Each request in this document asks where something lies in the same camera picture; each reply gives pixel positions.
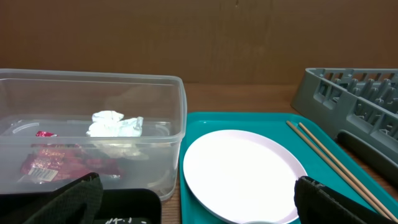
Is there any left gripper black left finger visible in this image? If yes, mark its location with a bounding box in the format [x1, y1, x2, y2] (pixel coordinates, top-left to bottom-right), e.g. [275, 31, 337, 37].
[0, 172, 104, 224]

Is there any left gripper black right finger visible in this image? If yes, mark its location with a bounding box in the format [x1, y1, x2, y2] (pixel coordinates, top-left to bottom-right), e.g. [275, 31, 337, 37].
[294, 176, 394, 224]

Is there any red snack wrapper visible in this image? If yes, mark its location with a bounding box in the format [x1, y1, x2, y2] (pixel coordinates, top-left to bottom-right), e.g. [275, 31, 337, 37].
[21, 144, 122, 184]

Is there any wooden chopstick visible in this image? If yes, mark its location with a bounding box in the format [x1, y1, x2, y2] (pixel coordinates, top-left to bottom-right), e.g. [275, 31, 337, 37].
[286, 121, 397, 223]
[298, 123, 397, 222]

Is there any white round plate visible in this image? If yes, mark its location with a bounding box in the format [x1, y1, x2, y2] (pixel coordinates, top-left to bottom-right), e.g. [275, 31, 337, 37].
[183, 130, 306, 223]

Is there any white tissue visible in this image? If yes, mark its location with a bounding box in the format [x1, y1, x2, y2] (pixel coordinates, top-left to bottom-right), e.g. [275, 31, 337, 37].
[86, 111, 144, 138]

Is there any grey dishwasher rack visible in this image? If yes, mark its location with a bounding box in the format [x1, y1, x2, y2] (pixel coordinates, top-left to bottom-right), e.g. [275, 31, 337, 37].
[291, 68, 397, 185]

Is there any black tray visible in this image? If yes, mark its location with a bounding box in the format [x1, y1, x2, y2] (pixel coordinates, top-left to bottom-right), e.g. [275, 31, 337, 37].
[1, 189, 162, 224]

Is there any clear plastic bin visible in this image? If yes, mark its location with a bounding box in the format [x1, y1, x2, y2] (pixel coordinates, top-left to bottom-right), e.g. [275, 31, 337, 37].
[1, 68, 187, 200]

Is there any teal plastic tray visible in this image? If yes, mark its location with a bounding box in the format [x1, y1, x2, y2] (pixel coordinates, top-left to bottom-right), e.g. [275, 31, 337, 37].
[180, 112, 397, 224]

